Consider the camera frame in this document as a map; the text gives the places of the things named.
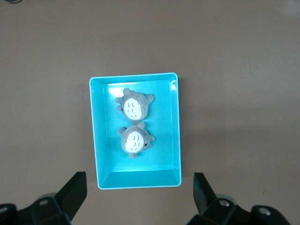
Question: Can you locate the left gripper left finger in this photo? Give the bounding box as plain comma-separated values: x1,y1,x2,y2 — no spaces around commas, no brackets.
0,172,88,225

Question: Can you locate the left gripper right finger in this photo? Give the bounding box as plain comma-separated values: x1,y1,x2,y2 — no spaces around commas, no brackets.
186,172,293,225

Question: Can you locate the grey plush toy white belly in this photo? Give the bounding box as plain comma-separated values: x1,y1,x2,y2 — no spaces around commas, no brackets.
117,121,156,160
114,88,156,125

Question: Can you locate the blue plastic box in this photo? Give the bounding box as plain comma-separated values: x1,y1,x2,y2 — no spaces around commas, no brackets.
89,72,183,190

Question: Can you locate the brown table cover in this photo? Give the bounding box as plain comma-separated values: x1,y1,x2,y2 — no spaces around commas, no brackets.
0,0,300,225

